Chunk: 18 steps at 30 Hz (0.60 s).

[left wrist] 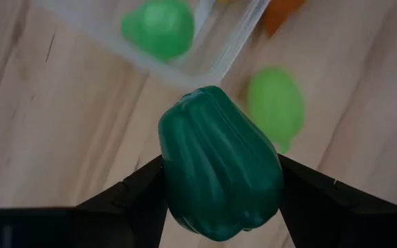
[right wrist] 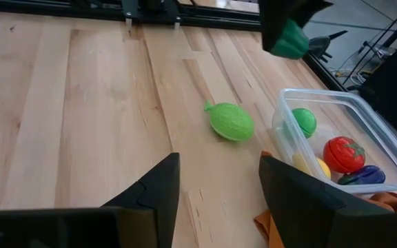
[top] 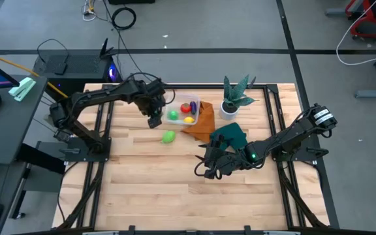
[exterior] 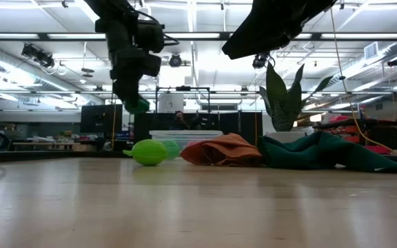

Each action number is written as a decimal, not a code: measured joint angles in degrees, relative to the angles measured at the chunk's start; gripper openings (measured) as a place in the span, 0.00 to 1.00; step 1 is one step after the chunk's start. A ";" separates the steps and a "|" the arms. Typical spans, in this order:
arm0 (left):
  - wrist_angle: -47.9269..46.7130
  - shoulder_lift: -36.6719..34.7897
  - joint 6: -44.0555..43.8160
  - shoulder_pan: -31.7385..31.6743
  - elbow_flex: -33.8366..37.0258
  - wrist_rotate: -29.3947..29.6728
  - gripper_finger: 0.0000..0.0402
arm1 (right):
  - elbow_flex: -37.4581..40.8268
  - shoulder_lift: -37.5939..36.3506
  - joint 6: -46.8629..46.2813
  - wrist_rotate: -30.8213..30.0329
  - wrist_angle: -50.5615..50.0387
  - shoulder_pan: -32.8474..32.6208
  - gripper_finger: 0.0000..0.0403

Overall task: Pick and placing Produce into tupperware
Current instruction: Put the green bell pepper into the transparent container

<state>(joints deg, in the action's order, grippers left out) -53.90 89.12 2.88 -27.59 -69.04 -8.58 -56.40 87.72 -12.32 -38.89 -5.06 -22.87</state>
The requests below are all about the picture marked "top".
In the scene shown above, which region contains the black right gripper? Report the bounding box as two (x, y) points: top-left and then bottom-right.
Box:
(194, 134), (246, 180)

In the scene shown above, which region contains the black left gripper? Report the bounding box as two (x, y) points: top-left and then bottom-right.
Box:
(140, 79), (167, 129)

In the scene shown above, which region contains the oval light green toy fruit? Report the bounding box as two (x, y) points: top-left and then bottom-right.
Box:
(161, 130), (177, 145)

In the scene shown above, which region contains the clear plastic tupperware container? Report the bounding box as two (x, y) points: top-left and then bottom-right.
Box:
(163, 92), (201, 127)

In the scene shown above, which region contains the orange cloth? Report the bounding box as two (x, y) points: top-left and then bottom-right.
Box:
(181, 101), (216, 144)

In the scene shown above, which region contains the dark green cloth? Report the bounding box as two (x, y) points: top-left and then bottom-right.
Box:
(210, 121), (249, 153)

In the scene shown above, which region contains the snake plant in white pot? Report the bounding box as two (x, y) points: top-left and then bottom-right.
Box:
(219, 74), (258, 121)

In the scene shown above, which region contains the black computer tower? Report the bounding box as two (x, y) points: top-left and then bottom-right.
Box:
(33, 37), (124, 99)

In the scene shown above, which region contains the small black box device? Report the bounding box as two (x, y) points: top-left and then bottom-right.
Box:
(54, 54), (69, 76)

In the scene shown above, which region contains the mint green stapler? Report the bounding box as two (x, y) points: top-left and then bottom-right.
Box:
(8, 76), (37, 102)

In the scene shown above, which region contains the dark grey desk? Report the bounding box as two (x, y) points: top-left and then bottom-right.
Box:
(0, 74), (49, 226)

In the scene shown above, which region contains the grey metal furniture foot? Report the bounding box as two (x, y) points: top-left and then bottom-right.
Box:
(354, 87), (376, 101)

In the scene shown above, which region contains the black aluminium rig frame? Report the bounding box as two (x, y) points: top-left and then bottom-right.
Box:
(57, 83), (331, 233)

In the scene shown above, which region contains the coiled black cable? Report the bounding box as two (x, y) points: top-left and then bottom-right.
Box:
(111, 7), (138, 31)

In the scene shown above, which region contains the white cable bundle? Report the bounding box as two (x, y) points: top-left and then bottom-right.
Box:
(82, 0), (98, 22)

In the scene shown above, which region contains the yellow hanging cable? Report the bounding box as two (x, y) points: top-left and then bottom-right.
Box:
(0, 48), (70, 99)

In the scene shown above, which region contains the white floor cable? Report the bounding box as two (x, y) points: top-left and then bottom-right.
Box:
(336, 0), (376, 66)

